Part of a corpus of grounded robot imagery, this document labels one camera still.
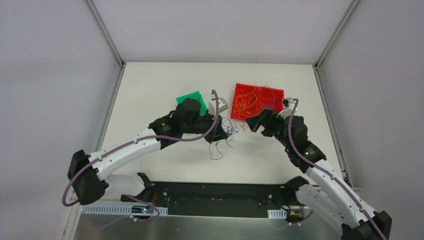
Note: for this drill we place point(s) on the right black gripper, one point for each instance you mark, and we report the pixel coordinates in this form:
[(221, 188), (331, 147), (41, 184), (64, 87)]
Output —
[(263, 121)]

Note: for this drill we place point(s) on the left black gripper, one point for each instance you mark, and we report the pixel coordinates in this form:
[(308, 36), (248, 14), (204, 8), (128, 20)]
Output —
[(215, 129)]

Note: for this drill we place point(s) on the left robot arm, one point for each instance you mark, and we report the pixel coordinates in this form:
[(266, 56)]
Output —
[(91, 175)]

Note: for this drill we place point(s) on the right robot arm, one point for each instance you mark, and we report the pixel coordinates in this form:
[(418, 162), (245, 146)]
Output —
[(335, 202)]

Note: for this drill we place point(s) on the red double plastic bin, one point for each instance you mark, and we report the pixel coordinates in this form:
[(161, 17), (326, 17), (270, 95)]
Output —
[(251, 100)]

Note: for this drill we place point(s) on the green plastic bin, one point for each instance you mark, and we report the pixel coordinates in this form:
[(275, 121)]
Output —
[(195, 96)]

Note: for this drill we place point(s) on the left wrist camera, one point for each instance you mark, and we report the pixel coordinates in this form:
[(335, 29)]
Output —
[(221, 106)]

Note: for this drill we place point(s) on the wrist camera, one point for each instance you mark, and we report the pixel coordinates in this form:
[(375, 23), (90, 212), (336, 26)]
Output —
[(289, 104), (221, 106)]

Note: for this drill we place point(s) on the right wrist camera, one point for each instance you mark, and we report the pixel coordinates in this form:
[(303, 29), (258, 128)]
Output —
[(289, 104)]

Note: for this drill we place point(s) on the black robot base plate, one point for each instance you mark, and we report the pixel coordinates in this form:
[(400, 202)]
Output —
[(236, 200)]

